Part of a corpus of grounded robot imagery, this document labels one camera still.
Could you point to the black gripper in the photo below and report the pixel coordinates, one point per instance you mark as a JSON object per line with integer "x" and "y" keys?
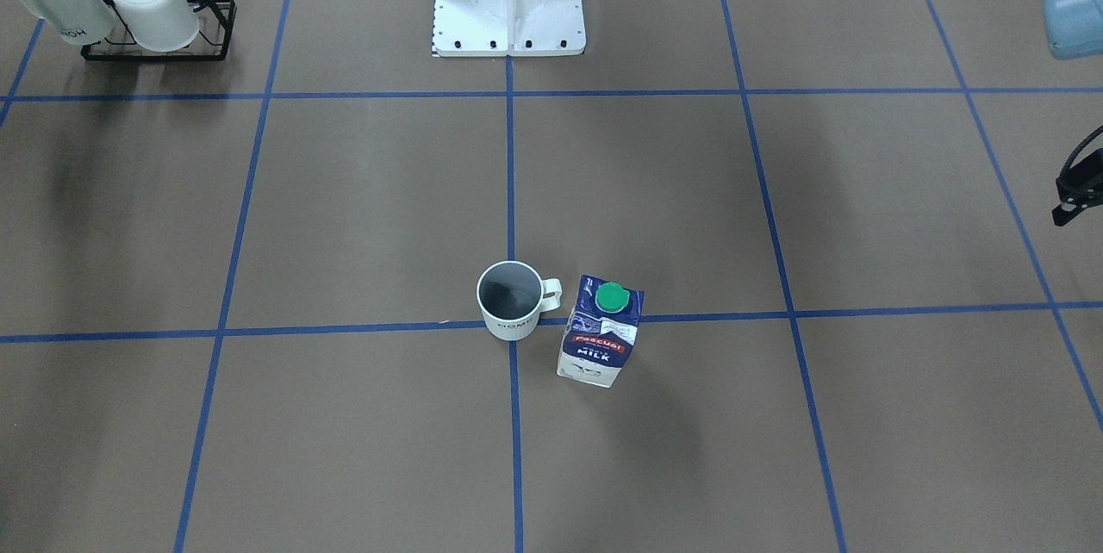
{"x": 1074, "y": 199}

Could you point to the blue white milk carton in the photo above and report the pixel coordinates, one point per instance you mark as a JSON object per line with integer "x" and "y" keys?
{"x": 601, "y": 332}

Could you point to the white ribbed HOME mug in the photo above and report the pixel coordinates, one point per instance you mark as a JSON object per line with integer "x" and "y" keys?
{"x": 512, "y": 295}

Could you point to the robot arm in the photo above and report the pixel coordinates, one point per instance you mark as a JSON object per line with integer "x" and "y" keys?
{"x": 1074, "y": 31}

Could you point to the white mug on rack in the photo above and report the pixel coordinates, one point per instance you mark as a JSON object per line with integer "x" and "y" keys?
{"x": 159, "y": 25}

